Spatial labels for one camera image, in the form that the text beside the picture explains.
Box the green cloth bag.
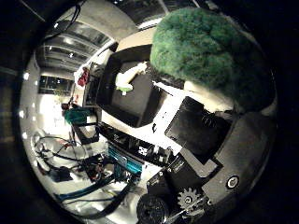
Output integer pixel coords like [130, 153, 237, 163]
[63, 106, 93, 126]

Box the yellow corn plush toy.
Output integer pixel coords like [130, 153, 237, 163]
[114, 61, 150, 94]

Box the green broccoli plush toy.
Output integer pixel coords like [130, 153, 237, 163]
[149, 7, 278, 114]

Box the red cloth item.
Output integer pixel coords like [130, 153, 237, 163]
[77, 66, 92, 88]

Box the teal electronics box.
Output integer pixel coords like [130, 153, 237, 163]
[107, 145, 143, 175]

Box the black plastic container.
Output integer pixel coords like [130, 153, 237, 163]
[95, 44, 169, 129]

